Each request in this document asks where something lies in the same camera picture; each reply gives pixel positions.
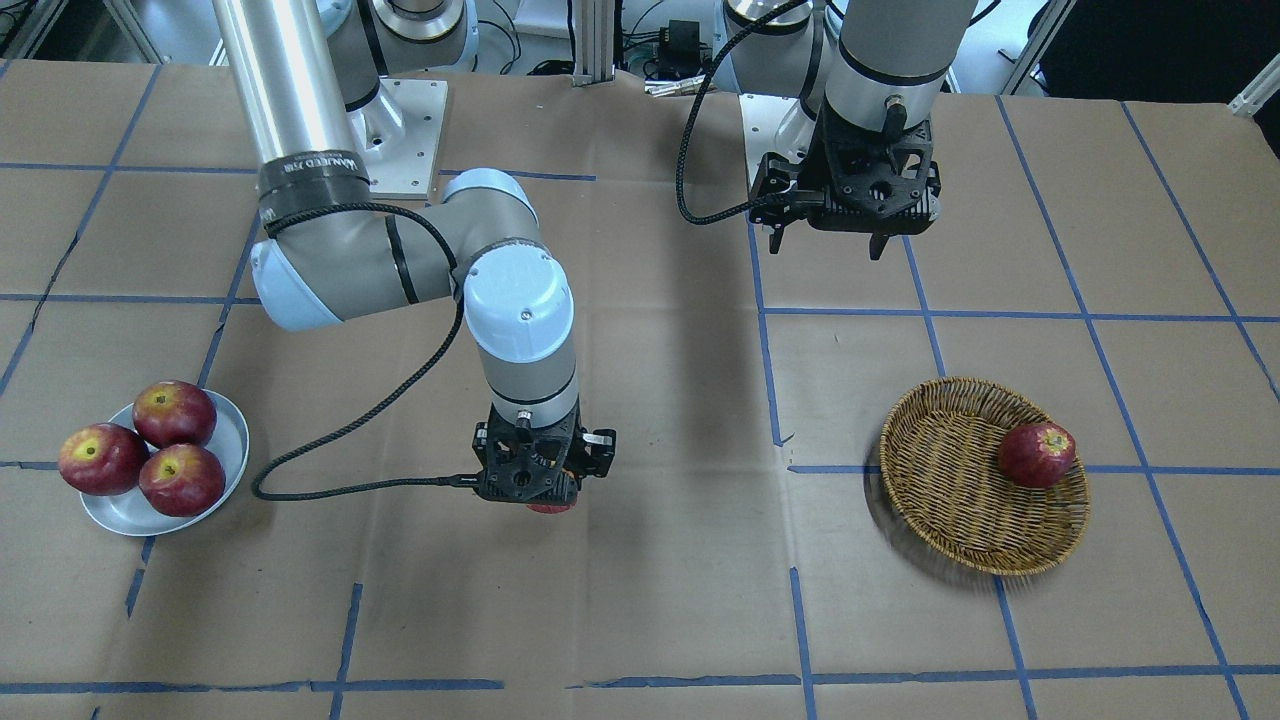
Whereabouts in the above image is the red apple plate outer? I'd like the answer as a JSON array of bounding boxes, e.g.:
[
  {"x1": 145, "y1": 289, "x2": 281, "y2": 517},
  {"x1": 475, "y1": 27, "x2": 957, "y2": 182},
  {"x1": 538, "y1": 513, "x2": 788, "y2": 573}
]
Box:
[{"x1": 58, "y1": 423, "x2": 151, "y2": 497}]

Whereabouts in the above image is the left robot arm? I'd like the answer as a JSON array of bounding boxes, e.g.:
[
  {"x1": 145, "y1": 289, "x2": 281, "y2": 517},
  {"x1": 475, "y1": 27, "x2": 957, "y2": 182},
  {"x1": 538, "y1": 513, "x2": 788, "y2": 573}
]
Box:
[{"x1": 710, "y1": 1, "x2": 977, "y2": 259}]

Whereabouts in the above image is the red apple plate back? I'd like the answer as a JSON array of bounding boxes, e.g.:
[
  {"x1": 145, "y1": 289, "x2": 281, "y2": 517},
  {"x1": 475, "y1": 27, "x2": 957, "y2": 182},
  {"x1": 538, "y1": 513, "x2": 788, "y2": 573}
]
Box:
[{"x1": 131, "y1": 380, "x2": 218, "y2": 448}]

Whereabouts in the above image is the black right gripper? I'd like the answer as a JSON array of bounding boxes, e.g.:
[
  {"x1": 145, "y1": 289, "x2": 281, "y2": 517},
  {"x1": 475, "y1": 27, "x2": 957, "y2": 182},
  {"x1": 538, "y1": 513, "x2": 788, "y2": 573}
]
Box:
[{"x1": 472, "y1": 405, "x2": 617, "y2": 505}]

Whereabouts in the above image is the dark red apple in basket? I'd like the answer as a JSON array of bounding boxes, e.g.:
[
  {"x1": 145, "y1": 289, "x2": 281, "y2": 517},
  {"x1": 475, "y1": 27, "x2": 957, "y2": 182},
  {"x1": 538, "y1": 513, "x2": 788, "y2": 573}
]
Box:
[{"x1": 997, "y1": 421, "x2": 1076, "y2": 489}]

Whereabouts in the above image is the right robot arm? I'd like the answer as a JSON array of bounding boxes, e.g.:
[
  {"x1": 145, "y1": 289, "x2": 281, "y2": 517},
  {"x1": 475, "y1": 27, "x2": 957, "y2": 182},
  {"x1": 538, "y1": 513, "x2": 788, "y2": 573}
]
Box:
[{"x1": 214, "y1": 1, "x2": 617, "y2": 510}]

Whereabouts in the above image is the black power adapter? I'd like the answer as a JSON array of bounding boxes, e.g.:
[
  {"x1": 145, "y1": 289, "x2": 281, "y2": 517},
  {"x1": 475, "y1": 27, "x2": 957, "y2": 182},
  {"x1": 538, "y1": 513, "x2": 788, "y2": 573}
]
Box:
[{"x1": 658, "y1": 19, "x2": 701, "y2": 67}]

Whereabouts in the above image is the red apple plate front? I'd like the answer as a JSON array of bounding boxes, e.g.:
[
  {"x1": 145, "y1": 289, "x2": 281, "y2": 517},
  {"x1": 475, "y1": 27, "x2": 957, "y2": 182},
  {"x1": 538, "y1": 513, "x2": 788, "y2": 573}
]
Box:
[{"x1": 140, "y1": 445, "x2": 227, "y2": 518}]

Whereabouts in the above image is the woven wicker basket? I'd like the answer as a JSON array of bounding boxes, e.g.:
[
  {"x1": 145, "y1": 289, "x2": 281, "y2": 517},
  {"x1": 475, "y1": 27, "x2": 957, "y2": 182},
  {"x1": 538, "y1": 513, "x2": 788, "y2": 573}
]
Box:
[{"x1": 878, "y1": 375, "x2": 1092, "y2": 577}]

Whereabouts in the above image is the light blue plate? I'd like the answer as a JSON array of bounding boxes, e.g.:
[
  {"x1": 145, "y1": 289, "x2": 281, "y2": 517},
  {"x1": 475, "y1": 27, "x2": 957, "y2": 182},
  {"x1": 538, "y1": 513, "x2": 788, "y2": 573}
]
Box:
[{"x1": 79, "y1": 389, "x2": 250, "y2": 537}]

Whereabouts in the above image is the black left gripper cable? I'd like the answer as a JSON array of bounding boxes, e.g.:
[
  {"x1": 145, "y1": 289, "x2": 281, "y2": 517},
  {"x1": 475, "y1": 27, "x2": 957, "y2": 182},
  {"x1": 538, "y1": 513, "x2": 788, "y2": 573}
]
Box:
[{"x1": 675, "y1": 0, "x2": 851, "y2": 227}]

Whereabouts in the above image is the red apple plate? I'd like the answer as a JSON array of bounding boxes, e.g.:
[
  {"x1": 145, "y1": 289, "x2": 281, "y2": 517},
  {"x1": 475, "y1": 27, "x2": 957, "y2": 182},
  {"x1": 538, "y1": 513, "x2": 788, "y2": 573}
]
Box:
[
  {"x1": 58, "y1": 423, "x2": 151, "y2": 497},
  {"x1": 140, "y1": 445, "x2": 227, "y2": 518},
  {"x1": 131, "y1": 380, "x2": 218, "y2": 448}
]

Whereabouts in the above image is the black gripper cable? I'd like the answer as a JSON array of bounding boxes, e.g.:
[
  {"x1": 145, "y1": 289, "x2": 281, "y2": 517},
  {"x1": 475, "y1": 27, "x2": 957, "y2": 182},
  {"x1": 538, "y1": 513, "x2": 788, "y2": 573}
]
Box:
[
  {"x1": 251, "y1": 204, "x2": 483, "y2": 502},
  {"x1": 675, "y1": 0, "x2": 851, "y2": 227}
]

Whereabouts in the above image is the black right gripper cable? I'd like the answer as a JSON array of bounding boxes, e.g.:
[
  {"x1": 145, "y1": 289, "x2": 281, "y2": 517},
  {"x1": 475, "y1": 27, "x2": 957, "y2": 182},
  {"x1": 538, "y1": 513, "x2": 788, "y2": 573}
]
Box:
[{"x1": 251, "y1": 204, "x2": 483, "y2": 502}]

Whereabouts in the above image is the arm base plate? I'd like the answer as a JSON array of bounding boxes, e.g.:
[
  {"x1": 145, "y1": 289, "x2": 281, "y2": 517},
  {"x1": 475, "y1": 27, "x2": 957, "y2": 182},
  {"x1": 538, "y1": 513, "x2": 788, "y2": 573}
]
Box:
[
  {"x1": 346, "y1": 79, "x2": 449, "y2": 200},
  {"x1": 740, "y1": 94, "x2": 849, "y2": 213}
]

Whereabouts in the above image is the aluminium profile post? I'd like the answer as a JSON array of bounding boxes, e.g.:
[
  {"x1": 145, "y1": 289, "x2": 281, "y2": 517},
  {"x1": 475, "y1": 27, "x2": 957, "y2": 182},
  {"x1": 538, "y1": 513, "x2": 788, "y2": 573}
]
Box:
[{"x1": 567, "y1": 1, "x2": 618, "y2": 87}]

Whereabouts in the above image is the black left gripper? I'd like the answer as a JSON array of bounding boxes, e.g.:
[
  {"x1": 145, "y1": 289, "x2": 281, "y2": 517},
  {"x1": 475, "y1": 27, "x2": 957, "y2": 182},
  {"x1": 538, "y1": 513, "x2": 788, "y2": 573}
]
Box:
[{"x1": 749, "y1": 101, "x2": 941, "y2": 261}]

